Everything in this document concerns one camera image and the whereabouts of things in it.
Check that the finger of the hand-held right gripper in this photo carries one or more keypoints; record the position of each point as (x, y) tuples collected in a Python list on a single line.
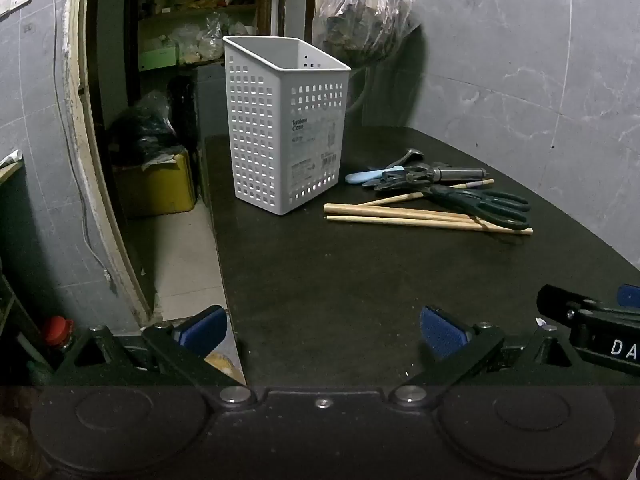
[(560, 302), (630, 296)]

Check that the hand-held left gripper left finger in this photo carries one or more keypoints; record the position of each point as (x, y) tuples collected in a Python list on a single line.
[(200, 332)]

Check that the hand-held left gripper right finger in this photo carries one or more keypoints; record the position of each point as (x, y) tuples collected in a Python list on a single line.
[(442, 332)]

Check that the plain wooden chopstick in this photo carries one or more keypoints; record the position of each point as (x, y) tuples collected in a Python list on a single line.
[(390, 222)]

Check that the metal peeler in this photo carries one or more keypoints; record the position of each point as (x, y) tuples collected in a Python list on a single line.
[(410, 156)]

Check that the white perforated utensil basket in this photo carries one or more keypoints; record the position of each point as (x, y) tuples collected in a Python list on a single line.
[(280, 125)]

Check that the red knob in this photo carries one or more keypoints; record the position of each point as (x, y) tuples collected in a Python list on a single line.
[(57, 331)]

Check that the yellow box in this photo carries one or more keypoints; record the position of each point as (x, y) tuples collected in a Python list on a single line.
[(155, 187)]

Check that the black plastic bag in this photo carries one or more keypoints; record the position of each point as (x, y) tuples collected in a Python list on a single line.
[(142, 127)]

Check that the green box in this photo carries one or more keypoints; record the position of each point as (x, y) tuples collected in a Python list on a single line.
[(159, 57)]

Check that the clear food bag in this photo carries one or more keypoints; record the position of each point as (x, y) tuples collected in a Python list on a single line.
[(205, 40)]

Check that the wooden shelf unit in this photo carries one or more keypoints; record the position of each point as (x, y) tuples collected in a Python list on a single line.
[(200, 10)]

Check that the hanging clear plastic bag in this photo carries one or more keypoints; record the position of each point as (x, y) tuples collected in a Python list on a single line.
[(365, 10)]

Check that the wooden door frame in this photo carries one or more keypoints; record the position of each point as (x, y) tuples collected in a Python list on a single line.
[(95, 160)]

